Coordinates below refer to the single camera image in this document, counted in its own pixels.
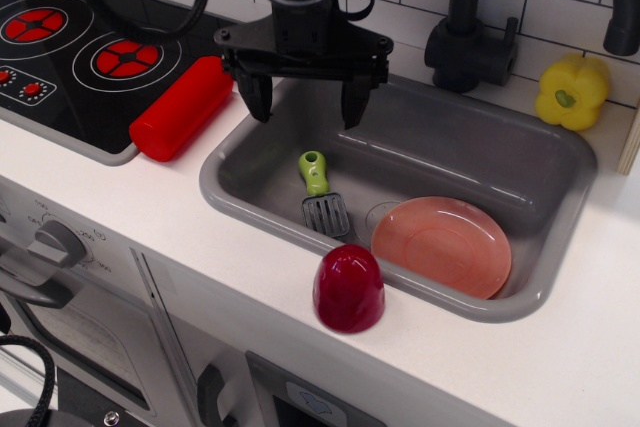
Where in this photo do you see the black toy stove top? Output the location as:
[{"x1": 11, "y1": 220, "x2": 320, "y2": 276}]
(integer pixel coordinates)
[{"x1": 1, "y1": 0, "x2": 233, "y2": 166}]

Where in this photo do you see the dark red cup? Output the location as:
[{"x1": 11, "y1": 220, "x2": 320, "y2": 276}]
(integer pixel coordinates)
[{"x1": 313, "y1": 244, "x2": 385, "y2": 334}]

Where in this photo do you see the black faucet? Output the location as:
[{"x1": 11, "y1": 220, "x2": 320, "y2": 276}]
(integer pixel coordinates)
[{"x1": 424, "y1": 0, "x2": 639, "y2": 93}]

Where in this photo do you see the grey sink basin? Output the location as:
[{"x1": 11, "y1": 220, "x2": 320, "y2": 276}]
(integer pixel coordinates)
[{"x1": 199, "y1": 76, "x2": 597, "y2": 323}]

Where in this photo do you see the grey oven knob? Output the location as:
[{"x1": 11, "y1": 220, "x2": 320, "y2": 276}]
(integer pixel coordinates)
[{"x1": 27, "y1": 220, "x2": 86, "y2": 268}]

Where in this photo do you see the yellow bell pepper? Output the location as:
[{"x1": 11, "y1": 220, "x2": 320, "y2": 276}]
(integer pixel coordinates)
[{"x1": 535, "y1": 53, "x2": 610, "y2": 131}]

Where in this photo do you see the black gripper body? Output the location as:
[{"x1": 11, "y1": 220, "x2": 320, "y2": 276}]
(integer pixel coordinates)
[{"x1": 214, "y1": 0, "x2": 394, "y2": 85}]

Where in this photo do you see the black cabinet handle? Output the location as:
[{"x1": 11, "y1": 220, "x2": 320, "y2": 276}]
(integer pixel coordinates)
[{"x1": 197, "y1": 364, "x2": 239, "y2": 427}]

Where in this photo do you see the grey oven door handle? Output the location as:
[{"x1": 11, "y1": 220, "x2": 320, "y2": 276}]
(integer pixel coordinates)
[{"x1": 1, "y1": 270, "x2": 83, "y2": 309}]

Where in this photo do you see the black cable lower left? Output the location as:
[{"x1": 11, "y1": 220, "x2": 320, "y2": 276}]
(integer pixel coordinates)
[{"x1": 0, "y1": 335, "x2": 57, "y2": 427}]

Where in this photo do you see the green handled grey spatula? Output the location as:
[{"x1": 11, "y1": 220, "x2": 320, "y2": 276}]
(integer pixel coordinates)
[{"x1": 298, "y1": 151, "x2": 350, "y2": 238}]

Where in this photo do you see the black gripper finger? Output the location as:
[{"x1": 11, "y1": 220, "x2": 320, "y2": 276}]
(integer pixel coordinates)
[
  {"x1": 341, "y1": 79, "x2": 371, "y2": 129},
  {"x1": 236, "y1": 72, "x2": 273, "y2": 123}
]

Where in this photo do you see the red ketchup bottle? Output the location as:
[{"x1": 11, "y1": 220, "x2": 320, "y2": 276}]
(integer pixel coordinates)
[{"x1": 129, "y1": 56, "x2": 233, "y2": 162}]

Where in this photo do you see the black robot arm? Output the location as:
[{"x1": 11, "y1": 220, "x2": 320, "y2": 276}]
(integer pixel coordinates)
[{"x1": 214, "y1": 0, "x2": 394, "y2": 128}]

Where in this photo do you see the pink plate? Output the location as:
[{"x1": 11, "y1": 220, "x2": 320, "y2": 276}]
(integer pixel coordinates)
[{"x1": 371, "y1": 196, "x2": 512, "y2": 299}]

